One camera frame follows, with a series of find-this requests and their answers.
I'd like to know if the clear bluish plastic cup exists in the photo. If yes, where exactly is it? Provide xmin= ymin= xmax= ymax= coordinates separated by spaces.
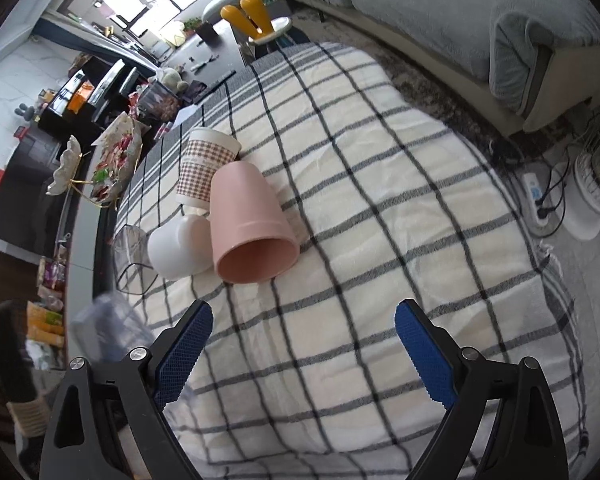
xmin=69 ymin=292 xmax=155 ymax=363

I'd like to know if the smoky grey square cup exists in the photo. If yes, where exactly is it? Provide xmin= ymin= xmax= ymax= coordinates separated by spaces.
xmin=112 ymin=224 xmax=158 ymax=296

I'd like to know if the white plastic cup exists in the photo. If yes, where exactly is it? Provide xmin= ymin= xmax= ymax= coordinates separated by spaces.
xmin=147 ymin=214 xmax=213 ymax=281

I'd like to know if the pink plastic cup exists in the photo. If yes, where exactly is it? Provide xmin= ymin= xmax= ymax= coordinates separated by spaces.
xmin=210 ymin=160 xmax=300 ymax=284

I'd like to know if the brown patterned paper cup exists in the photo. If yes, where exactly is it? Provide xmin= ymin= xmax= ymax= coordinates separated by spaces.
xmin=176 ymin=127 xmax=242 ymax=210

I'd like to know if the orange snack bag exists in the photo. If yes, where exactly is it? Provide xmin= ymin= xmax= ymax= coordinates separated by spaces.
xmin=27 ymin=301 xmax=65 ymax=348

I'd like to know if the purple snack bag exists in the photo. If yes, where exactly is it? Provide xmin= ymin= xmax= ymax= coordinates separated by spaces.
xmin=38 ymin=257 xmax=66 ymax=292

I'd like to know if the white tv cabinet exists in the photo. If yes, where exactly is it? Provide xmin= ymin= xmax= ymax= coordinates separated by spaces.
xmin=57 ymin=148 xmax=116 ymax=361

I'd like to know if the black flat screen television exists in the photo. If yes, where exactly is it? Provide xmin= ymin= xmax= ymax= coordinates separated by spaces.
xmin=0 ymin=128 xmax=65 ymax=257

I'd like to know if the grey rabbit figurine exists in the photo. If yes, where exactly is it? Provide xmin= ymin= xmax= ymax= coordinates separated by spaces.
xmin=14 ymin=103 xmax=36 ymax=122

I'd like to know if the two tier snack bowl stand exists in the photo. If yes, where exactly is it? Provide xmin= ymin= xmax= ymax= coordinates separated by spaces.
xmin=46 ymin=112 xmax=148 ymax=208

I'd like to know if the black upright piano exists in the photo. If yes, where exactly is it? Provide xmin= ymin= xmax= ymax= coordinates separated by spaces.
xmin=38 ymin=58 xmax=144 ymax=144

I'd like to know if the white power strip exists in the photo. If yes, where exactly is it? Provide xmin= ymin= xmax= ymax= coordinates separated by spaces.
xmin=522 ymin=172 xmax=552 ymax=228

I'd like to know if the glass jar of nuts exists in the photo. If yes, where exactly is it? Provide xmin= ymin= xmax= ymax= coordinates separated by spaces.
xmin=137 ymin=81 xmax=181 ymax=122

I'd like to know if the white paper sheet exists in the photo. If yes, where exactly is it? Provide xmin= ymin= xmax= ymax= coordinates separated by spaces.
xmin=173 ymin=104 xmax=199 ymax=127

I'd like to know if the checked white tablecloth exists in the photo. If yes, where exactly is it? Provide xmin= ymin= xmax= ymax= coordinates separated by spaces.
xmin=117 ymin=44 xmax=588 ymax=479

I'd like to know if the dark purple wallet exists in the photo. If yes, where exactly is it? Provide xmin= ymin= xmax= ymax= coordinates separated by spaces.
xmin=182 ymin=80 xmax=208 ymax=104

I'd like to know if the black top coffee table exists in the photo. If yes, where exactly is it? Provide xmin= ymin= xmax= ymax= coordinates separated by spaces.
xmin=160 ymin=21 xmax=245 ymax=87

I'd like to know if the potted green plant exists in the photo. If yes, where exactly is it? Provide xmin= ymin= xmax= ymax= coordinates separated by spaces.
xmin=183 ymin=18 xmax=202 ymax=38

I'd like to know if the black mug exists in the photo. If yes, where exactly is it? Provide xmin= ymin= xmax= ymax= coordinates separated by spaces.
xmin=196 ymin=21 xmax=219 ymax=44

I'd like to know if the yellow rabbit ear stool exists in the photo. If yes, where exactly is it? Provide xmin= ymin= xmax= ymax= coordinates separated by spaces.
xmin=220 ymin=0 xmax=292 ymax=47

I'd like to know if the grey sectional sofa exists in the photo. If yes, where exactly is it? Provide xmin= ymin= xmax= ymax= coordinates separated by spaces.
xmin=296 ymin=0 xmax=600 ymax=134

